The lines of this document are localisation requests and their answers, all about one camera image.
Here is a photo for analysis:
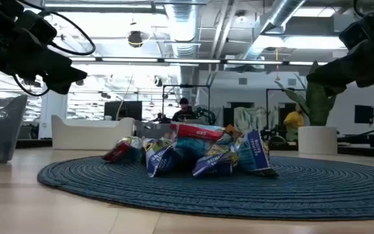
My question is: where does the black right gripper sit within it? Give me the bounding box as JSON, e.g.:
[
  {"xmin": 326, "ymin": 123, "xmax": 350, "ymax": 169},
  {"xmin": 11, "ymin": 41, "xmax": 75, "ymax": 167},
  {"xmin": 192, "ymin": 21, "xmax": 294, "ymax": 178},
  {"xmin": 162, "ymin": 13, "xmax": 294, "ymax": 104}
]
[{"xmin": 306, "ymin": 35, "xmax": 374, "ymax": 96}]

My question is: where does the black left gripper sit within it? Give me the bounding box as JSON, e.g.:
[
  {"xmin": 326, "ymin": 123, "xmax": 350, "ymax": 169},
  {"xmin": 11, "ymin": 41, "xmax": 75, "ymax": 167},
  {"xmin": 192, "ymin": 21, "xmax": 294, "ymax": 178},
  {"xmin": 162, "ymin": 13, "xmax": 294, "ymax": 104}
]
[{"xmin": 0, "ymin": 27, "xmax": 89, "ymax": 95}]

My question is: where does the orange wrapper granola bar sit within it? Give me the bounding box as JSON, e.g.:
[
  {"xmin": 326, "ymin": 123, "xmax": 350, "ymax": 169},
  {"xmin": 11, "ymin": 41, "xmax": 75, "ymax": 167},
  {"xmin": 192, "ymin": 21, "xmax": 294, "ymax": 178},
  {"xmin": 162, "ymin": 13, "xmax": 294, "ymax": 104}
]
[{"xmin": 223, "ymin": 124, "xmax": 243, "ymax": 140}]

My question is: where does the teal wrapper granola bar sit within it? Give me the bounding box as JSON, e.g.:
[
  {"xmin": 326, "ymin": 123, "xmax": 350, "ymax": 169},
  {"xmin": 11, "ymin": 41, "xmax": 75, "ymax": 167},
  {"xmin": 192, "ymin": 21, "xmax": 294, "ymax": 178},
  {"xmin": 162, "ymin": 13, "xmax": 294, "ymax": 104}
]
[{"xmin": 173, "ymin": 138, "xmax": 212, "ymax": 163}]

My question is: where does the green snake plant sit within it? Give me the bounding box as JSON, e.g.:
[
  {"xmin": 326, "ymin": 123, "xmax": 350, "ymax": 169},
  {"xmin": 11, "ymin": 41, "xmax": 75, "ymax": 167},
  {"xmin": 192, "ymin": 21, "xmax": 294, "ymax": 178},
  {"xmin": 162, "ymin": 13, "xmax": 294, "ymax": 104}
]
[{"xmin": 273, "ymin": 60, "xmax": 337, "ymax": 127}]

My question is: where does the white pillar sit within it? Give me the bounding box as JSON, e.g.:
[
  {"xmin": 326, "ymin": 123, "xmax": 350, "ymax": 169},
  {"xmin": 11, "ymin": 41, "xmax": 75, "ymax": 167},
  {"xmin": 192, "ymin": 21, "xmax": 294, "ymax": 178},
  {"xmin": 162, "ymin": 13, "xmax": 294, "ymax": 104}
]
[{"xmin": 39, "ymin": 90, "xmax": 68, "ymax": 140}]

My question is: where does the yellow hanging pendant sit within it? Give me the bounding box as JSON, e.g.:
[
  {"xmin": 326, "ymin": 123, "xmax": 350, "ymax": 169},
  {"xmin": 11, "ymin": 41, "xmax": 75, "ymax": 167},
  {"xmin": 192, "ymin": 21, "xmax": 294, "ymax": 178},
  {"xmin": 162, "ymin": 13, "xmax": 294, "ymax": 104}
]
[{"xmin": 274, "ymin": 47, "xmax": 281, "ymax": 81}]

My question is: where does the person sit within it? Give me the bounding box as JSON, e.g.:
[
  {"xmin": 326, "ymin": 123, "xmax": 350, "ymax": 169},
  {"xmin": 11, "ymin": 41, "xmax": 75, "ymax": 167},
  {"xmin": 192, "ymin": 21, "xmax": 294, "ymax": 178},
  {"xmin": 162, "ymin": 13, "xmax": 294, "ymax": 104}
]
[
  {"xmin": 171, "ymin": 97, "xmax": 197, "ymax": 124},
  {"xmin": 283, "ymin": 103, "xmax": 305, "ymax": 142}
]

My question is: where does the white plastic bin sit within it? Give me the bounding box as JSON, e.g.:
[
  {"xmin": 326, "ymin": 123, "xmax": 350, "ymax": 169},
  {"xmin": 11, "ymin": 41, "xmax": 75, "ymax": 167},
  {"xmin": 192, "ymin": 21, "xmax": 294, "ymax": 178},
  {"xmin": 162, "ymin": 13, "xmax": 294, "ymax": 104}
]
[{"xmin": 51, "ymin": 114, "xmax": 136, "ymax": 151}]

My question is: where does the white round plant pot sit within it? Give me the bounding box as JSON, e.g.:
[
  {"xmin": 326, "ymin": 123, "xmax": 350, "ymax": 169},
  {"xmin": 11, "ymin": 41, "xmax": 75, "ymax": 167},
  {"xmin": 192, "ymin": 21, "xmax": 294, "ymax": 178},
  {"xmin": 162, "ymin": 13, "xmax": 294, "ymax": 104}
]
[{"xmin": 297, "ymin": 125, "xmax": 338, "ymax": 155}]

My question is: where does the black desk monitor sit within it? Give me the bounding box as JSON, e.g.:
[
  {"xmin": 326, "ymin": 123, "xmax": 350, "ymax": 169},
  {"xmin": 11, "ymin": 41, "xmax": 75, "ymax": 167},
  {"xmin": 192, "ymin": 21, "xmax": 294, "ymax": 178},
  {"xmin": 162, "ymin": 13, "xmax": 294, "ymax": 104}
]
[{"xmin": 104, "ymin": 100, "xmax": 143, "ymax": 122}]

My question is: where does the black desk rig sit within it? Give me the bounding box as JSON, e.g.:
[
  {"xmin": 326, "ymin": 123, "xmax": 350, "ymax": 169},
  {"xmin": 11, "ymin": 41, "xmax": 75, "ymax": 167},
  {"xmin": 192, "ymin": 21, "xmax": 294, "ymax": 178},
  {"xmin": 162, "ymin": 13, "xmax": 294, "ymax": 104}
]
[{"xmin": 338, "ymin": 110, "xmax": 374, "ymax": 149}]

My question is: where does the black ceiling speaker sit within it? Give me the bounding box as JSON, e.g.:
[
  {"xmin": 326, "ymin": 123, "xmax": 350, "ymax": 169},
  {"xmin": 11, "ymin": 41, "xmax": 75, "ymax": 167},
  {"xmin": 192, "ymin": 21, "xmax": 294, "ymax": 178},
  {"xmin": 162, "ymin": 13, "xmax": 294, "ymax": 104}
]
[{"xmin": 127, "ymin": 31, "xmax": 144, "ymax": 49}]

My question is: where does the pale crumpled cover sheet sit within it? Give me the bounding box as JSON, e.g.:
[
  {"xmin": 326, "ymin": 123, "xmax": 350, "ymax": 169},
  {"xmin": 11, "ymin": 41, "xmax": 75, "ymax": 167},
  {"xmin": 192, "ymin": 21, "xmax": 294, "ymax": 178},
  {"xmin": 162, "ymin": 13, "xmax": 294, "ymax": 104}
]
[{"xmin": 234, "ymin": 106, "xmax": 281, "ymax": 133}]

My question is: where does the round blue woven mat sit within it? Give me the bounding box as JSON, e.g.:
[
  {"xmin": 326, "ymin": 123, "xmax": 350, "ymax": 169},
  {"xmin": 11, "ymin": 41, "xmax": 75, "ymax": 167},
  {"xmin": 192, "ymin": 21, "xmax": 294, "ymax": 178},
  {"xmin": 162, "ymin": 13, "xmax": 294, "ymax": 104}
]
[{"xmin": 36, "ymin": 155, "xmax": 374, "ymax": 222}]

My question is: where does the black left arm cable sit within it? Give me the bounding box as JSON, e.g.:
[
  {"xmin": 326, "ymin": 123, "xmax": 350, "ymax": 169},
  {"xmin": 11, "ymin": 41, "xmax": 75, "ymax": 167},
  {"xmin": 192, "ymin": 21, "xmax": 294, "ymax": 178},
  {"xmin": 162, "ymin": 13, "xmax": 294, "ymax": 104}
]
[{"xmin": 13, "ymin": 74, "xmax": 51, "ymax": 98}]

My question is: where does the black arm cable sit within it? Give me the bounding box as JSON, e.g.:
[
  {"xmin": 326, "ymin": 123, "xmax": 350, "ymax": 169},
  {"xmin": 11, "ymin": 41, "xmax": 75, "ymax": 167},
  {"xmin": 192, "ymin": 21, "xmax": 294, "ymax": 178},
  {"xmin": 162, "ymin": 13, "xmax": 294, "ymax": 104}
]
[
  {"xmin": 13, "ymin": 74, "xmax": 51, "ymax": 98},
  {"xmin": 352, "ymin": 0, "xmax": 365, "ymax": 18}
]

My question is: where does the black wall monitor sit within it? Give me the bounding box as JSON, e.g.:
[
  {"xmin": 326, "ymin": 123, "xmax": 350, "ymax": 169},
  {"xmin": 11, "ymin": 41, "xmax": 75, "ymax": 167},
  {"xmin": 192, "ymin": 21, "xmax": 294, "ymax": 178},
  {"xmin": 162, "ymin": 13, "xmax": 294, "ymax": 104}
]
[{"xmin": 355, "ymin": 105, "xmax": 374, "ymax": 124}]

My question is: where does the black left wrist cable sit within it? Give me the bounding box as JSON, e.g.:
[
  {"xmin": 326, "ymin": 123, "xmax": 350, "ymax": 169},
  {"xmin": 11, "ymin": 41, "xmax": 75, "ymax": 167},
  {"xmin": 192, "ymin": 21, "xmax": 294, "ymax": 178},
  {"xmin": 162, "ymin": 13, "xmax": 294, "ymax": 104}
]
[{"xmin": 27, "ymin": 0, "xmax": 96, "ymax": 56}]

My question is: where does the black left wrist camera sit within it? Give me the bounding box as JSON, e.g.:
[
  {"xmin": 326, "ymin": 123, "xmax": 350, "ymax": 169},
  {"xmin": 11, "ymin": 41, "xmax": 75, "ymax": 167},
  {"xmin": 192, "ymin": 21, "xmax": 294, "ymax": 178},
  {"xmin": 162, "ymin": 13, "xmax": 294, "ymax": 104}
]
[{"xmin": 14, "ymin": 9, "xmax": 58, "ymax": 47}]

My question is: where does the black metal rig frame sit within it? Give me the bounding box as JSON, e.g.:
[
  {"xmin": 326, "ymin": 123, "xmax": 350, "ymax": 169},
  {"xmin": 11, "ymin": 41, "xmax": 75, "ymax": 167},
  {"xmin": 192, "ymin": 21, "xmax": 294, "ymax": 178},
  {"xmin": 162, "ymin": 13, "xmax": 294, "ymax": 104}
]
[
  {"xmin": 265, "ymin": 87, "xmax": 305, "ymax": 131},
  {"xmin": 162, "ymin": 83, "xmax": 212, "ymax": 124}
]

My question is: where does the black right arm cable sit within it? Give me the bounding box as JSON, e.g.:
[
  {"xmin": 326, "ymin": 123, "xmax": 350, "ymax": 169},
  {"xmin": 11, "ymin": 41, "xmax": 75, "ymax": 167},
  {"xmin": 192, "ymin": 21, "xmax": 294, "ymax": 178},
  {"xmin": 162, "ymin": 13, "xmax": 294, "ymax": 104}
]
[{"xmin": 352, "ymin": 0, "xmax": 365, "ymax": 18}]

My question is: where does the silver ceiling air duct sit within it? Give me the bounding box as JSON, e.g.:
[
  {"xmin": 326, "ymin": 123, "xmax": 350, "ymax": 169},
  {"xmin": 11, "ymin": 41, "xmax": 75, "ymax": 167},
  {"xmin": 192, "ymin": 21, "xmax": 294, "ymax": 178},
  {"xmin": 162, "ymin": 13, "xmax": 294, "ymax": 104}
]
[
  {"xmin": 166, "ymin": 0, "xmax": 203, "ymax": 95},
  {"xmin": 243, "ymin": 0, "xmax": 306, "ymax": 61}
]

